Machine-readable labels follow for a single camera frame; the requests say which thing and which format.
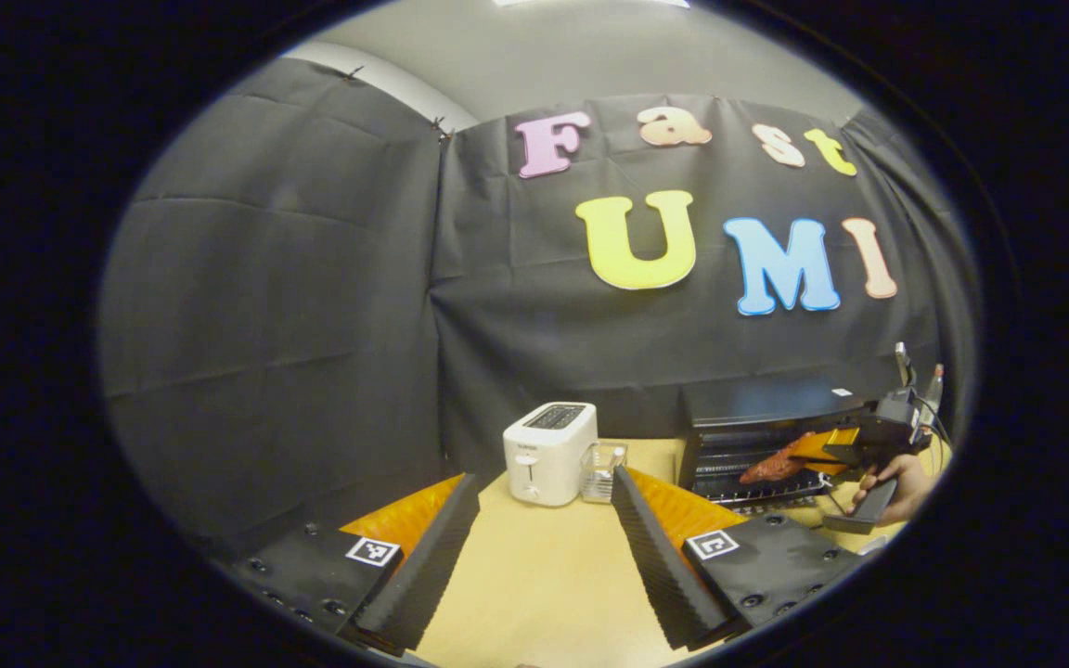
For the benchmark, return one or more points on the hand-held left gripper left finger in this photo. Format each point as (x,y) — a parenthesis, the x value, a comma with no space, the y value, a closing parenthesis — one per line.
(423,575)

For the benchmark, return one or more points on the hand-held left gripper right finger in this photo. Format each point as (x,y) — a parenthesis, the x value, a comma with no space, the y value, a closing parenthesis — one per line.
(664,566)

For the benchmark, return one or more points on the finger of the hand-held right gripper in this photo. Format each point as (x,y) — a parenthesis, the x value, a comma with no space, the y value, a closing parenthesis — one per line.
(827,445)

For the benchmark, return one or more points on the red grilled meat piece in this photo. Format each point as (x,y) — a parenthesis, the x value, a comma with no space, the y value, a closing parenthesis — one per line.
(771,464)

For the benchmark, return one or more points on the black electric oven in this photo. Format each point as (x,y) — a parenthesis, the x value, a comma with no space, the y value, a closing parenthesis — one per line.
(757,404)

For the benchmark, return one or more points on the clear glass container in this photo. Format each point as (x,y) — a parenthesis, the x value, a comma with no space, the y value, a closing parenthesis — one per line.
(601,473)

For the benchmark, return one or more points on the white toaster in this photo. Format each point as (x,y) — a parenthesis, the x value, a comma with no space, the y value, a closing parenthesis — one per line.
(548,455)

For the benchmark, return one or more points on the black backdrop cloth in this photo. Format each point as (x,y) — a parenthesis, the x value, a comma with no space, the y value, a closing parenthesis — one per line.
(265,325)

